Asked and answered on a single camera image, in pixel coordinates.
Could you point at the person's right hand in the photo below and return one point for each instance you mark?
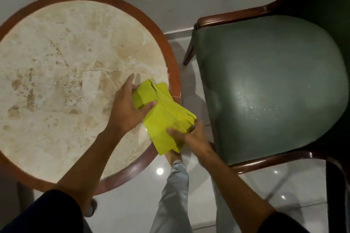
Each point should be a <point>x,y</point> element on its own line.
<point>195,141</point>

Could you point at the person's left hand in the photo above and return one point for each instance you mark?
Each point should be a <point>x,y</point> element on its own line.
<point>123,112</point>

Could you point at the person's left thumb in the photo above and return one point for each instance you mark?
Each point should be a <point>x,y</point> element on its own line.
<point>149,107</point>

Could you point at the person's right thumb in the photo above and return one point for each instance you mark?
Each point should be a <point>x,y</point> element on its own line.
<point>176,134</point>

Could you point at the yellow cloth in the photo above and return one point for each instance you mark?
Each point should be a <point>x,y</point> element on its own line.
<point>164,116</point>

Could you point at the person's right forearm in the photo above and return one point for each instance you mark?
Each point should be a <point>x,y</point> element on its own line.
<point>235,186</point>

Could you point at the person's left forearm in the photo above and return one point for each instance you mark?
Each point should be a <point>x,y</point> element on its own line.
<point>87,164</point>

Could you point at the person's bare foot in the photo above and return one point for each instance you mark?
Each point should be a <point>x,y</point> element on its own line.
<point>172,157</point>

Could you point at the round marble wooden-rimmed table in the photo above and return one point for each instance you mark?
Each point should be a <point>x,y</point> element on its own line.
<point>174,77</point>

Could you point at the light grey trousers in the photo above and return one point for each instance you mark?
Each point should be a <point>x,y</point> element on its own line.
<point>172,200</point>

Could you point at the green wooden-framed armchair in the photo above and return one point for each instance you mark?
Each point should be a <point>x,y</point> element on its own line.
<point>273,77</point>

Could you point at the dark right sleeve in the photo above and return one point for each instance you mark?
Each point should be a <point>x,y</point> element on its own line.
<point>284,224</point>

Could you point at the dark sleeve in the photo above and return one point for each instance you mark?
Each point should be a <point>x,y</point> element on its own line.
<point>284,224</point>
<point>41,213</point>

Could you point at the dark left sleeve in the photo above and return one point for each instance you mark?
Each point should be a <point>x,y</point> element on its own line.
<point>41,213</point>

